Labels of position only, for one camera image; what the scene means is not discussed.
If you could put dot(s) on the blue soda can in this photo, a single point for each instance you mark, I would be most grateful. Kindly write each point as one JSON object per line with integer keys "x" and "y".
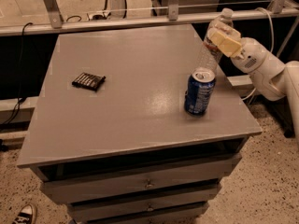
{"x": 201, "y": 84}

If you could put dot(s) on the black and white sneaker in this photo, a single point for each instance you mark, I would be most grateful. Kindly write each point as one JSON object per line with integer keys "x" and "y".
{"x": 27, "y": 215}

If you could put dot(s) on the clear plastic water bottle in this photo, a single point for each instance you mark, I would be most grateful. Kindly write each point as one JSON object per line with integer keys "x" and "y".
{"x": 210, "y": 54}

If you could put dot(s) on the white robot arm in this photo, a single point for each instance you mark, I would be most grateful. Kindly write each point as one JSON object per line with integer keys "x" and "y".
{"x": 290, "y": 82}

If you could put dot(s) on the grey drawer cabinet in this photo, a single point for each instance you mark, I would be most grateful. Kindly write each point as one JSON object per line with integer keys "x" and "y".
{"x": 129, "y": 153}

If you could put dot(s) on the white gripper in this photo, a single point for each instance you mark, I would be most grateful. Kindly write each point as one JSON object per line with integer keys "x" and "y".
{"x": 249, "y": 55}

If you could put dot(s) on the metal railing frame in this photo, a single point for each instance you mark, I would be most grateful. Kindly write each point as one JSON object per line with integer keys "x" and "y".
{"x": 36, "y": 17}

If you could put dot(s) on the white power strip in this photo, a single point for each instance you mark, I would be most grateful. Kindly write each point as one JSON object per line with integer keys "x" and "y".
{"x": 98, "y": 16}

